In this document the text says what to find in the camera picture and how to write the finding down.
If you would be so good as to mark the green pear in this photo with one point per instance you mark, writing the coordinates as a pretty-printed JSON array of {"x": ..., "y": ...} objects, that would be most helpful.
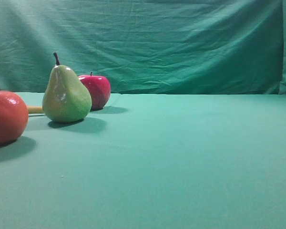
[{"x": 66, "y": 99}]

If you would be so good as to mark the green table cloth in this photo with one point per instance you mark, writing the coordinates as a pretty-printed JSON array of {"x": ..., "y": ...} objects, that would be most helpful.
[{"x": 151, "y": 162}]

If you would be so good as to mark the red apple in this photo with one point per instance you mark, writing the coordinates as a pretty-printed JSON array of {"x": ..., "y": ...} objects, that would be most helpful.
[{"x": 99, "y": 88}]

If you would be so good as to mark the green backdrop cloth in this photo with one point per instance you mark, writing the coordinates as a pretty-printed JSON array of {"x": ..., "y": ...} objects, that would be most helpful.
[{"x": 147, "y": 46}]

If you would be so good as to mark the yellow banana tip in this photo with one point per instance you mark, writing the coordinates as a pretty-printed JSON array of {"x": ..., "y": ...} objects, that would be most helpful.
[{"x": 35, "y": 109}]

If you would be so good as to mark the orange fruit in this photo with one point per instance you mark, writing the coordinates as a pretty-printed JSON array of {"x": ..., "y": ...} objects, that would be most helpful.
[{"x": 13, "y": 116}]

